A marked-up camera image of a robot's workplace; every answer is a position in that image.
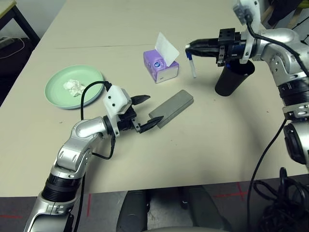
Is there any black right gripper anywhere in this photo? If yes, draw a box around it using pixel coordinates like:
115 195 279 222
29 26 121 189
185 28 250 68

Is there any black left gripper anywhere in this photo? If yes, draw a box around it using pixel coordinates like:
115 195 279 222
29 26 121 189
117 94 165 134

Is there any white marker with blue band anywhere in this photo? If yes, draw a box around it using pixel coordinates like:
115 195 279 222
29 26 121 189
185 50 197 78

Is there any grey glasses case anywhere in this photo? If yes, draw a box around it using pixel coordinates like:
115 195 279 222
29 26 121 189
148 89 195 130

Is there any light green plastic plate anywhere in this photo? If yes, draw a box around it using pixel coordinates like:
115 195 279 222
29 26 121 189
44 64 106 109

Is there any flat white tissue sheet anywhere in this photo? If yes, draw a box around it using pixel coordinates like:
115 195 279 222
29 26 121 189
154 32 181 70

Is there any black plastic cup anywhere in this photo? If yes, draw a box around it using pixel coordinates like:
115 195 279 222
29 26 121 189
214 60 256 97

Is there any purple tissue pack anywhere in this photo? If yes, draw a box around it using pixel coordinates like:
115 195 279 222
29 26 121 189
143 49 181 85

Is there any wooden stool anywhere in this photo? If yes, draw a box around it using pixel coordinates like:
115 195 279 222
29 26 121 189
262 6 275 24

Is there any black jacket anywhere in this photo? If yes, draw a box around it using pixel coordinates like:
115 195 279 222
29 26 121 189
267 0 305 26

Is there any black tripod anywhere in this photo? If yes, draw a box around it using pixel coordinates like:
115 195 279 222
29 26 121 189
287 7 309 43

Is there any dark robot left leg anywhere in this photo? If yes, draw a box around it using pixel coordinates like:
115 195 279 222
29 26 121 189
116 190 149 232

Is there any dark robot leg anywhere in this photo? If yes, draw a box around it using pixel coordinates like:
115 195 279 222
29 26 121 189
116 190 149 232
180 186 232 232

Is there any dark robot right leg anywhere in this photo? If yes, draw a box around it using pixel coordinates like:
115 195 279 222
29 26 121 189
180 186 232 232

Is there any red floor tape cross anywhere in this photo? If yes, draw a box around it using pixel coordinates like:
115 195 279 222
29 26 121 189
213 182 250 201

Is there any grey power strip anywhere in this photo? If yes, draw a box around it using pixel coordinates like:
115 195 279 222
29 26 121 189
0 36 14 48

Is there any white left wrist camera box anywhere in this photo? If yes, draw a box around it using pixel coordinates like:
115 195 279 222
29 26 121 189
102 85 132 116

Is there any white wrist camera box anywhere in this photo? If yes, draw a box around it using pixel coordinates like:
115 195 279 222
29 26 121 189
232 0 263 33
102 85 132 116

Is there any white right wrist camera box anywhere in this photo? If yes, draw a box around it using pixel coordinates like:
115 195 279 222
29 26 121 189
232 0 263 33

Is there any thin black hanging cable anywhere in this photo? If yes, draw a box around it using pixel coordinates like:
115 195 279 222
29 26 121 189
246 117 289 232

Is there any white looped floor cable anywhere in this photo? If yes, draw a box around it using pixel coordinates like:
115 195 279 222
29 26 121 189
0 38 26 60

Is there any black cable bundle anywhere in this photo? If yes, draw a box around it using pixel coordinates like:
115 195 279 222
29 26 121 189
251 166 309 232

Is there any wooden side table black frame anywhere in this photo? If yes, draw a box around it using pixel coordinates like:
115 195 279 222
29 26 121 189
0 0 41 42

